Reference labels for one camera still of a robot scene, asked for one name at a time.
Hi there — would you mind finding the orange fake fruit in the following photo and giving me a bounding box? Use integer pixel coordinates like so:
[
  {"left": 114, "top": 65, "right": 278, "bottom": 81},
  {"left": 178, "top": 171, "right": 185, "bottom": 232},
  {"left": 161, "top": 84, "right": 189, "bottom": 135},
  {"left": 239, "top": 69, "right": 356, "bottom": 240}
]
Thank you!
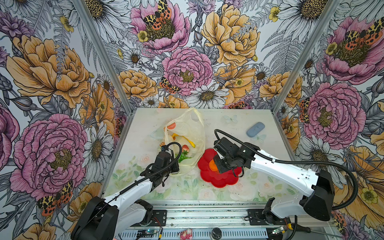
[{"left": 209, "top": 160, "right": 219, "bottom": 172}]

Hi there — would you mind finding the red strawberry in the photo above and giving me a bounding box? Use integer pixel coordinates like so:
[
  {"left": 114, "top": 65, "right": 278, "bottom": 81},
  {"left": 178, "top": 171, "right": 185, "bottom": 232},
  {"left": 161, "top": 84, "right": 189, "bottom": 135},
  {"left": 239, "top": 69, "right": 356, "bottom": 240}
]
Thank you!
[{"left": 182, "top": 145, "right": 190, "bottom": 153}]

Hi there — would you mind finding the cream plastic bag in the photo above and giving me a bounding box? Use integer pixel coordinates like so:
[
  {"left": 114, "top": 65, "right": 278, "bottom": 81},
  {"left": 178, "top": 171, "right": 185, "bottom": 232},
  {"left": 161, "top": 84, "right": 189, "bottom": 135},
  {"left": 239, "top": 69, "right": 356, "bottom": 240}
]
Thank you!
[{"left": 164, "top": 108, "right": 206, "bottom": 176}]

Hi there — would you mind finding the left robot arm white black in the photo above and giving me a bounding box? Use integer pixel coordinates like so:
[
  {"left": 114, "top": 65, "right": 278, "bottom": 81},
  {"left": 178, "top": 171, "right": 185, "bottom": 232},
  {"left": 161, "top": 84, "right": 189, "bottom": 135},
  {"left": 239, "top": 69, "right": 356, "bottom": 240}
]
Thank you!
[{"left": 71, "top": 150, "right": 181, "bottom": 240}]

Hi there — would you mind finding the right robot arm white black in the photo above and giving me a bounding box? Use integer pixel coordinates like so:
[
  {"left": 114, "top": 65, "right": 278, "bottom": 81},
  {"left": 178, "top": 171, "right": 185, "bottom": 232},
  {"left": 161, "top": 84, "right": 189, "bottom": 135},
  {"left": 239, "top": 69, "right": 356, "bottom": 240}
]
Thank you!
[{"left": 214, "top": 138, "right": 335, "bottom": 224}]

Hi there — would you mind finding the green grapes bunch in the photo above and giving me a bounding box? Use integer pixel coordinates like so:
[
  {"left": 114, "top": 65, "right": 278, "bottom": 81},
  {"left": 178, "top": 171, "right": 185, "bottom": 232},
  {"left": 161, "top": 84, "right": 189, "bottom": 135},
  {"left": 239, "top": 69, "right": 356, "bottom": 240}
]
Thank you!
[{"left": 178, "top": 151, "right": 191, "bottom": 163}]

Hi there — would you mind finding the red flower-shaped plate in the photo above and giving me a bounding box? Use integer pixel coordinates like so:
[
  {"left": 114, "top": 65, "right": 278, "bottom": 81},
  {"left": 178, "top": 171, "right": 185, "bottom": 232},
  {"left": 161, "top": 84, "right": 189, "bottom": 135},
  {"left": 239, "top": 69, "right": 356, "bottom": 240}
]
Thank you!
[{"left": 198, "top": 149, "right": 242, "bottom": 188}]

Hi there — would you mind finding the yellow banana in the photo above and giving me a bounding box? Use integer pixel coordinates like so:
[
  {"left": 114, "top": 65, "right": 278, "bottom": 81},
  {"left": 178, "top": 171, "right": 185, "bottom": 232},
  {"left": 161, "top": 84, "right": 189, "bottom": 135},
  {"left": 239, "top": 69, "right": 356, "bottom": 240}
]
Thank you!
[{"left": 172, "top": 134, "right": 196, "bottom": 148}]

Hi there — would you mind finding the grey-blue oval case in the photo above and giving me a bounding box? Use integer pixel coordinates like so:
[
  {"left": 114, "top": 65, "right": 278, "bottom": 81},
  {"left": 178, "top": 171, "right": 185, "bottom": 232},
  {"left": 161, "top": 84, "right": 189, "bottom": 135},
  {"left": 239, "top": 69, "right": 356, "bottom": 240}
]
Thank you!
[{"left": 246, "top": 122, "right": 265, "bottom": 138}]

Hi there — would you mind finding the pink white small object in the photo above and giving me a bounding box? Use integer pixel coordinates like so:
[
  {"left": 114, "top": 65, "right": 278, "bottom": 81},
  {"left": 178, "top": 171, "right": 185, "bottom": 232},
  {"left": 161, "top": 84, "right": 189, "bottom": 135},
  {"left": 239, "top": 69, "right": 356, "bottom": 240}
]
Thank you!
[{"left": 179, "top": 229, "right": 193, "bottom": 240}]

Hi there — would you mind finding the black round knob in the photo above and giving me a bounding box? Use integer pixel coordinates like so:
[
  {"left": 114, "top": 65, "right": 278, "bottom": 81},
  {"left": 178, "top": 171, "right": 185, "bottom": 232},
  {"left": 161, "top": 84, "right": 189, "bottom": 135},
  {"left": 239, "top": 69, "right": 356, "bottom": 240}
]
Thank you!
[{"left": 210, "top": 228, "right": 223, "bottom": 240}]

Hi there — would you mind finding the black screwdriver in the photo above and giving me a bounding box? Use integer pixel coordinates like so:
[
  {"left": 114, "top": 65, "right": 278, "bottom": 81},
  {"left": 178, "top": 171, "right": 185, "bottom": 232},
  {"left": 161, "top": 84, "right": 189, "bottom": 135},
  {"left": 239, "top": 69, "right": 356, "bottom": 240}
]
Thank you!
[{"left": 290, "top": 222, "right": 343, "bottom": 238}]

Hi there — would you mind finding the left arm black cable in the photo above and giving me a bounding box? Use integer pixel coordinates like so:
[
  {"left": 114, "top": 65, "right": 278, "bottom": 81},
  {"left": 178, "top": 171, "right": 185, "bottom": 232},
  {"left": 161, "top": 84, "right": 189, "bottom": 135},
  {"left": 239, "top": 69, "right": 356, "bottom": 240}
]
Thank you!
[{"left": 71, "top": 141, "right": 183, "bottom": 238}]

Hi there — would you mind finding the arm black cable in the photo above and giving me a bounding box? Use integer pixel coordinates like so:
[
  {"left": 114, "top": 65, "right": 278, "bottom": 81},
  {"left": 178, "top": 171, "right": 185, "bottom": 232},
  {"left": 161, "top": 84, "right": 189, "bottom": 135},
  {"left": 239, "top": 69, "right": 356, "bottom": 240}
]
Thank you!
[
  {"left": 71, "top": 141, "right": 183, "bottom": 238},
  {"left": 213, "top": 128, "right": 359, "bottom": 211}
]

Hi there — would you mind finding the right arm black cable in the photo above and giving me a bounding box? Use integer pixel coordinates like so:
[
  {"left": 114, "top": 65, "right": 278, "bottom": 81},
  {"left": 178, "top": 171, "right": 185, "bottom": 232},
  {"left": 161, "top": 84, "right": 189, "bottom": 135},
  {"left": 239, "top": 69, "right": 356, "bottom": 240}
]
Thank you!
[{"left": 213, "top": 128, "right": 359, "bottom": 211}]

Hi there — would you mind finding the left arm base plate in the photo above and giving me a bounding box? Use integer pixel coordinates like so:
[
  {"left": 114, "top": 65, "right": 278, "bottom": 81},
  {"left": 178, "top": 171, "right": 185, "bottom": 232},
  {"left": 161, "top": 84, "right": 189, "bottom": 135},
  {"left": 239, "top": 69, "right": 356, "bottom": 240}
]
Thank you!
[{"left": 132, "top": 210, "right": 168, "bottom": 227}]

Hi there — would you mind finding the aluminium rail frame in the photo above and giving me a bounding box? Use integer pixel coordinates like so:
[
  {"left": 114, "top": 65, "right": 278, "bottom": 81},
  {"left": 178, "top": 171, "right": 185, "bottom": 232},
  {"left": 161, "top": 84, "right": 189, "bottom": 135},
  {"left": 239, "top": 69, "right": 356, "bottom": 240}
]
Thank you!
[{"left": 113, "top": 200, "right": 342, "bottom": 240}]

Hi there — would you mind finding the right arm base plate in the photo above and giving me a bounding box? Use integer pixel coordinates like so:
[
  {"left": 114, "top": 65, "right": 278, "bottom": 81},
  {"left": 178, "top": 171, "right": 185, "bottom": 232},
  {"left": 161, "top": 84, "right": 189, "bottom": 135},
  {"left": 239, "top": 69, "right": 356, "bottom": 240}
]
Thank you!
[{"left": 244, "top": 209, "right": 291, "bottom": 226}]

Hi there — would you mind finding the left aluminium corner post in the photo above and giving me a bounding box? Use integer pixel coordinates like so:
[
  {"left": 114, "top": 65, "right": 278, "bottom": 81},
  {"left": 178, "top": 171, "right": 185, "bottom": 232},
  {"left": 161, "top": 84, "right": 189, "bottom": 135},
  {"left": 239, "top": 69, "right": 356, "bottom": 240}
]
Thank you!
[{"left": 74, "top": 1, "right": 135, "bottom": 116}]

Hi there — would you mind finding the aluminium corner post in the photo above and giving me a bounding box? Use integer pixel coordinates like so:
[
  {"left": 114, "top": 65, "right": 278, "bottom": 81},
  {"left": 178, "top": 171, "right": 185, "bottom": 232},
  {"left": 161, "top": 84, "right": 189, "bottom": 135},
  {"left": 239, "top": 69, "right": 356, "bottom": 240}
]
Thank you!
[
  {"left": 272, "top": 0, "right": 340, "bottom": 115},
  {"left": 74, "top": 1, "right": 135, "bottom": 116}
]

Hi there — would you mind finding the right aluminium corner post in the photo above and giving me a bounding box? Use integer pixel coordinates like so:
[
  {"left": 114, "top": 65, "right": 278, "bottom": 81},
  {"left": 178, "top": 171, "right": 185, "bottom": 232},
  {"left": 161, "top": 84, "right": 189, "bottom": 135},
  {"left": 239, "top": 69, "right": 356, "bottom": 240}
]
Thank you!
[{"left": 272, "top": 0, "right": 340, "bottom": 115}]

